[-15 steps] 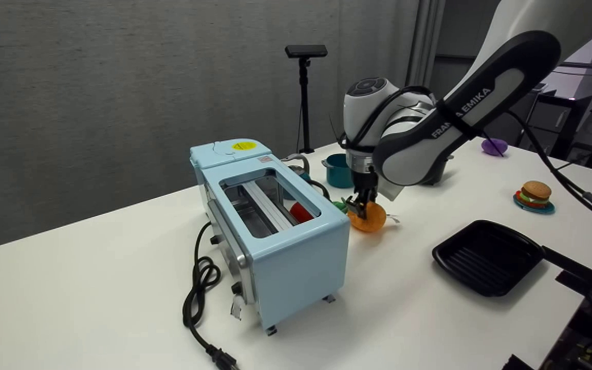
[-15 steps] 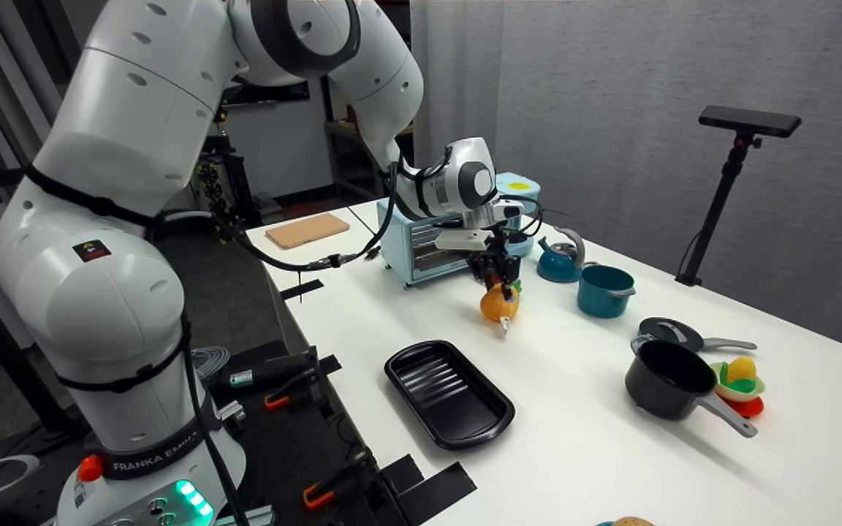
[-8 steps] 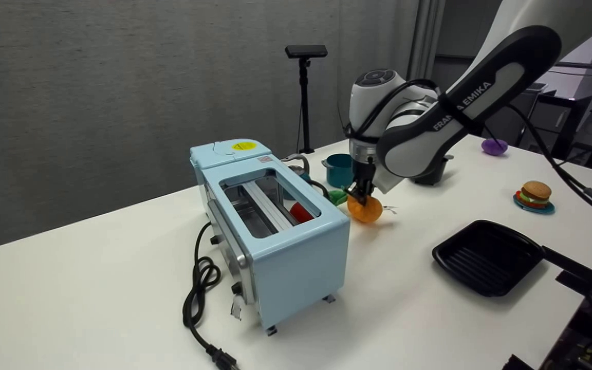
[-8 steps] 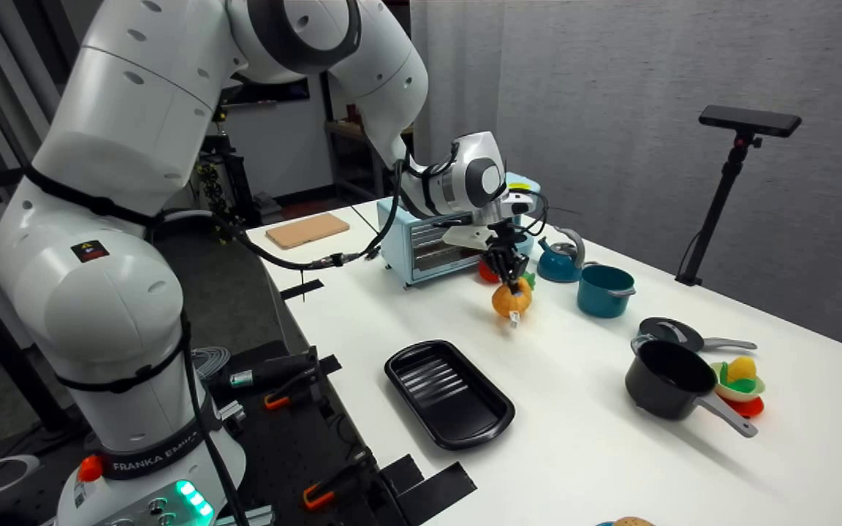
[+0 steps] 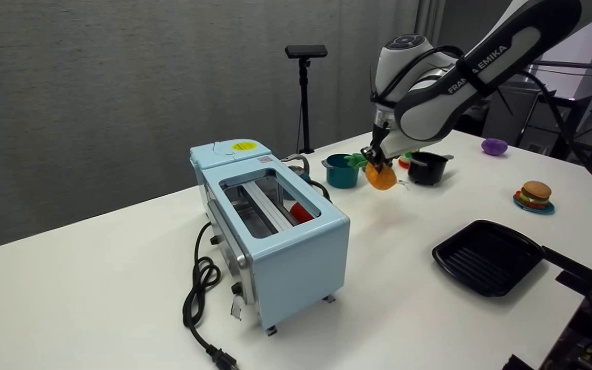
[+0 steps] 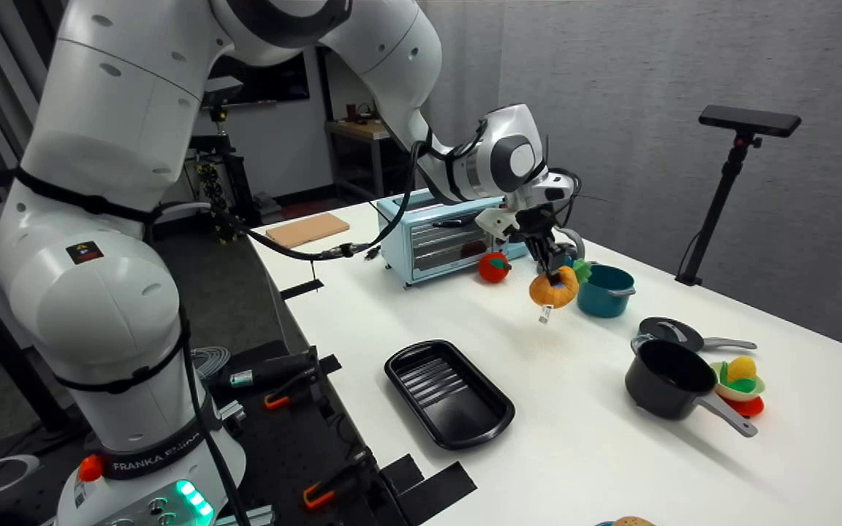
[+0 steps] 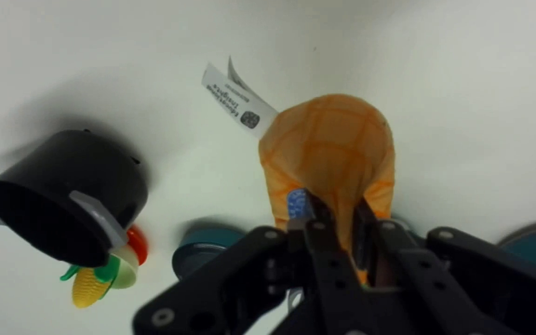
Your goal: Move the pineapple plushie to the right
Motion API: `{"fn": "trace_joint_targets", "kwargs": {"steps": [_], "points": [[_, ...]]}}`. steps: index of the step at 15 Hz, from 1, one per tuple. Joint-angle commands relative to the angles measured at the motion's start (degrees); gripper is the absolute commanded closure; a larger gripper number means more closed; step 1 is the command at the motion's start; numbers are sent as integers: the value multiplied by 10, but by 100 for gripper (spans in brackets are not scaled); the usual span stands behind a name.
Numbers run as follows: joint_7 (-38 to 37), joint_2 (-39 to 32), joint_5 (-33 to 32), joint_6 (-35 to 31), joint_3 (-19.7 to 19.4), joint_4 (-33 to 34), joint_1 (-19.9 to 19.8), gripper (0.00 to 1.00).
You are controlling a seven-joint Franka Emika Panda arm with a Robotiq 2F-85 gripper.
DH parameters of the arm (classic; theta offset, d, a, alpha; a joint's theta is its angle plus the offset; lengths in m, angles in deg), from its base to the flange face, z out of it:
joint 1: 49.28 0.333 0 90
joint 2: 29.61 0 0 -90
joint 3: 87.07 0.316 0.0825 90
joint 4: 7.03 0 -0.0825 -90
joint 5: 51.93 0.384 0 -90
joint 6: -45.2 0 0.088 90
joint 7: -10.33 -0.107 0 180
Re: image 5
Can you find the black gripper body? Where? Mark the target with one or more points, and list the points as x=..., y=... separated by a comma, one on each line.
x=383, y=141

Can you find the orange pineapple plushie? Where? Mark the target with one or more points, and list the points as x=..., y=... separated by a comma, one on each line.
x=381, y=177

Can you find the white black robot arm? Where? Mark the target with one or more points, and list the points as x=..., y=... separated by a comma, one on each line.
x=461, y=74

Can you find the red green toy vegetable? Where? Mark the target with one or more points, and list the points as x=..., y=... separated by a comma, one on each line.
x=403, y=163

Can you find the teal toy pot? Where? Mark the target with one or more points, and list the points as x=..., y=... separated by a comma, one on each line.
x=341, y=171

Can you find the red item inside toaster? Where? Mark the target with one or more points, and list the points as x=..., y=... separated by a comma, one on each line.
x=301, y=210

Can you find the purple toy bowl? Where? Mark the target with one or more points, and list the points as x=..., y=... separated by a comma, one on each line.
x=493, y=147

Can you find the light blue toaster oven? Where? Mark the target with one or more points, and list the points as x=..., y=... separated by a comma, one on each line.
x=276, y=234

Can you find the black ribbed grill tray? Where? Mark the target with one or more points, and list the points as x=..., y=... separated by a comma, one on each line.
x=485, y=258

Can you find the toy hamburger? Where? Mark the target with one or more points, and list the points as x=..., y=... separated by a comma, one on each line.
x=535, y=195

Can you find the small teal plate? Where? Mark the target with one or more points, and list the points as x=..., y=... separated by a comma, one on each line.
x=541, y=209

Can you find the black tripod stand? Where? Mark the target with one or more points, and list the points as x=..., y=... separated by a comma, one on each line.
x=563, y=115

